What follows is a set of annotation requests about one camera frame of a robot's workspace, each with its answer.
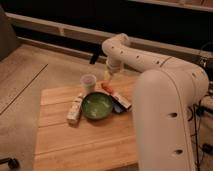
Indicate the grey chair corner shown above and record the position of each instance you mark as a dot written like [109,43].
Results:
[8,39]

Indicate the black caster wheel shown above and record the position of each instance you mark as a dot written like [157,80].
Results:
[13,163]

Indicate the green bowl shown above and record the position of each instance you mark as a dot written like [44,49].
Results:
[97,106]

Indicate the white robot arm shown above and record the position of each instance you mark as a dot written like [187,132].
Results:
[166,87]

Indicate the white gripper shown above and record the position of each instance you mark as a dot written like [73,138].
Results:
[113,66]

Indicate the translucent plastic cup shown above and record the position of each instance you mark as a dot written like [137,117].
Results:
[88,82]

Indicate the black bracket on floor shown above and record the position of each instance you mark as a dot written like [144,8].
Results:
[94,57]

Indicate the orange red pepper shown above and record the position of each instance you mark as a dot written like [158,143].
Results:
[107,88]

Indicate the white bottle lying down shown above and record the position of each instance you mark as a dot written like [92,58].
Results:
[75,109]

